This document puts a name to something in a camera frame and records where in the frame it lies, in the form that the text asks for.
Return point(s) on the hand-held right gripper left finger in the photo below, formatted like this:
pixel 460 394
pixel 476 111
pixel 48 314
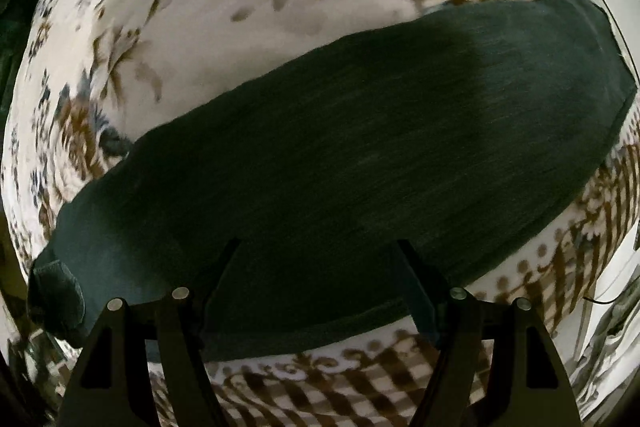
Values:
pixel 216 274

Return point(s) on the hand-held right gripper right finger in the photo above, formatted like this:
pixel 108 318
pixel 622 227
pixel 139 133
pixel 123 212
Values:
pixel 419 287

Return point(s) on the dark green pants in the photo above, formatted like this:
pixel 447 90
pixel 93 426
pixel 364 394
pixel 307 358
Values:
pixel 325 147

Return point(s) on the floral printed blanket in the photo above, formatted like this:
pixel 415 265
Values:
pixel 240 22

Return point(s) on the dark cloth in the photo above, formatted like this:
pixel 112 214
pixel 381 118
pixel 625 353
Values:
pixel 20 7

